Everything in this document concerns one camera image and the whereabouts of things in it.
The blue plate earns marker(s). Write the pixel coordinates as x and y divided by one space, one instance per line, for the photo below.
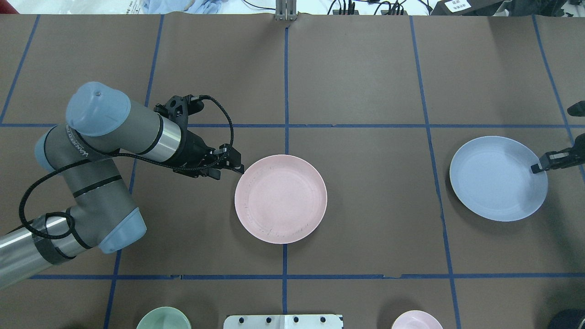
492 176

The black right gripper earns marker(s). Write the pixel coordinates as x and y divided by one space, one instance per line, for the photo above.
577 156

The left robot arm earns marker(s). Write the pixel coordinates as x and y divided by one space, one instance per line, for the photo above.
101 124

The pink bowl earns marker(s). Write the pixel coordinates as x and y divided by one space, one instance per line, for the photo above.
416 319

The black power strip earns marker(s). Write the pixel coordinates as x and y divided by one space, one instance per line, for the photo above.
367 7

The black box with label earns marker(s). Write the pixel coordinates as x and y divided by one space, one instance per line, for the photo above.
471 8

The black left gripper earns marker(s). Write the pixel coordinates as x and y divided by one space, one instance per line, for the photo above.
192 149

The pink plate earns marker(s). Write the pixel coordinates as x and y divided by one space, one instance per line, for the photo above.
281 199

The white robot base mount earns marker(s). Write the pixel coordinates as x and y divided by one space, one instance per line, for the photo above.
284 321

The dark blue cooking pot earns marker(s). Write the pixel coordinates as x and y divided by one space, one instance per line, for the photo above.
568 319

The green bowl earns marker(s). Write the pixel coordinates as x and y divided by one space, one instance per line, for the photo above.
164 318

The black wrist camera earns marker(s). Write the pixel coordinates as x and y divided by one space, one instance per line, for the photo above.
178 109

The aluminium frame post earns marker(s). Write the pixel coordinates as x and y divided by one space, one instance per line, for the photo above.
286 10

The light blue cloth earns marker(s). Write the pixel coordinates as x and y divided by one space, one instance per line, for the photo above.
186 6

